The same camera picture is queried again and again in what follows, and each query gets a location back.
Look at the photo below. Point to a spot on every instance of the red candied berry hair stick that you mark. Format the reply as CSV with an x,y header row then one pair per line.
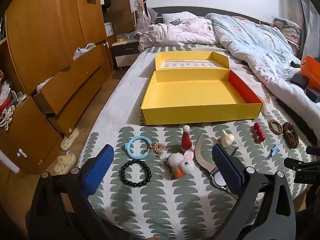
x,y
259,135

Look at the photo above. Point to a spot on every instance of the hanging plastic bag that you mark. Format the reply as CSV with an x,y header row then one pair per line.
x,y
145,20

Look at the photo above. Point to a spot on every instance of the red santa hat hair clip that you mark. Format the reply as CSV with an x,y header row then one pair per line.
x,y
186,142

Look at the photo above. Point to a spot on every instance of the bedside nightstand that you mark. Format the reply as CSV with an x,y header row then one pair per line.
x,y
125,52

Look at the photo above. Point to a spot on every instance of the white garlic shaped hair clip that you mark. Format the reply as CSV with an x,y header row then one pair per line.
x,y
227,139

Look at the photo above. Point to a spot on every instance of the cream slipper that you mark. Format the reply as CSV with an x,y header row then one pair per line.
x,y
67,142
65,163

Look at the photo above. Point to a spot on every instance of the pink crumpled blanket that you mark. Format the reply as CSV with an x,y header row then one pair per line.
x,y
185,28

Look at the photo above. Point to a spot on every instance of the patterned pillow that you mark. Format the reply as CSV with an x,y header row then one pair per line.
x,y
291,30

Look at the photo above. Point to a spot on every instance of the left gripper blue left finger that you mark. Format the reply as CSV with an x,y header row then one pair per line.
x,y
94,170

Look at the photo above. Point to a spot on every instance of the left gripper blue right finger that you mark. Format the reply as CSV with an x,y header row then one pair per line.
x,y
229,174

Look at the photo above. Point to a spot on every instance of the white bunny pompom hair clip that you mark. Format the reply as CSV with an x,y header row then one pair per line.
x,y
180,164

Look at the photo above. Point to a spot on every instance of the gold chain brooch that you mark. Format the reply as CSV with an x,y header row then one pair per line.
x,y
157,148

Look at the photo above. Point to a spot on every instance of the cream slipper near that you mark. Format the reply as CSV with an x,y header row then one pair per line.
x,y
65,163

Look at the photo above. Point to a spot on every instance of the dark headboard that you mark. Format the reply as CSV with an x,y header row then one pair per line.
x,y
201,11

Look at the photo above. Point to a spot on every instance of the orange plastic bin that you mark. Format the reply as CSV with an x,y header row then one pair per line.
x,y
310,67

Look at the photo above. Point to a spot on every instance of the white floral duvet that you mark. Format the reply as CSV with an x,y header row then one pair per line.
x,y
268,54

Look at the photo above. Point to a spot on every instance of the wooden wardrobe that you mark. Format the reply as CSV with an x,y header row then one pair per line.
x,y
40,38

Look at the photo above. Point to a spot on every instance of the black box on bed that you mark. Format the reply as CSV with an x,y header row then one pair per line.
x,y
299,80

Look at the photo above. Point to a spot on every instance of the blue plastic hair clip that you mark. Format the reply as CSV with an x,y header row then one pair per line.
x,y
273,151

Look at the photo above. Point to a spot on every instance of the yellow cardboard box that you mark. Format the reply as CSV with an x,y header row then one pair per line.
x,y
196,87

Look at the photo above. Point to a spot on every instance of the green leaf patterned bedsheet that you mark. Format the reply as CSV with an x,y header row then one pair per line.
x,y
190,207

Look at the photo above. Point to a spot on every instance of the clear pearl hair claw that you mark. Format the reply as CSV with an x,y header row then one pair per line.
x,y
265,101

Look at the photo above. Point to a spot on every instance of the white plastic bag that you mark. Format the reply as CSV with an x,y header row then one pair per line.
x,y
81,51

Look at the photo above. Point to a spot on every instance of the cream slipper far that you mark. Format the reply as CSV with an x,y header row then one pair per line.
x,y
67,142

